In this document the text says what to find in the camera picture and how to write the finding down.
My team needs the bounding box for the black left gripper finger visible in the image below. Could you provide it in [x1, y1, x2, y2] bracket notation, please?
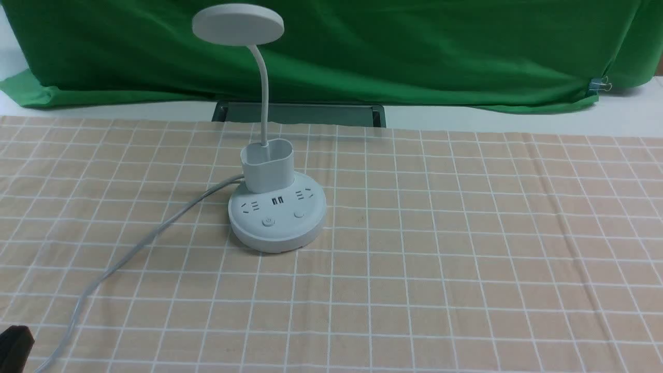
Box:
[1, 325, 35, 373]

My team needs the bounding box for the white desk lamp with sockets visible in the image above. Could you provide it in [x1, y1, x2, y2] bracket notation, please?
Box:
[192, 3, 327, 253]

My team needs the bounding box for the beige checkered tablecloth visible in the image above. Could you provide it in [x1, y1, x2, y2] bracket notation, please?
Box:
[1, 116, 662, 372]

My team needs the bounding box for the green backdrop cloth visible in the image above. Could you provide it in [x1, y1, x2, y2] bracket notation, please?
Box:
[2, 1, 662, 113]

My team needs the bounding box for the metal binder clip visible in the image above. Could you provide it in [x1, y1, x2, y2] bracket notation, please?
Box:
[587, 76, 613, 95]

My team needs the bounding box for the white lamp power cable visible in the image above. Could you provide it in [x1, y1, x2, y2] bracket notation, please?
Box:
[32, 175, 245, 373]

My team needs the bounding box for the dark grey cable tray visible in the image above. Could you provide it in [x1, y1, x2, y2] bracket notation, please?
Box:
[211, 101, 387, 128]

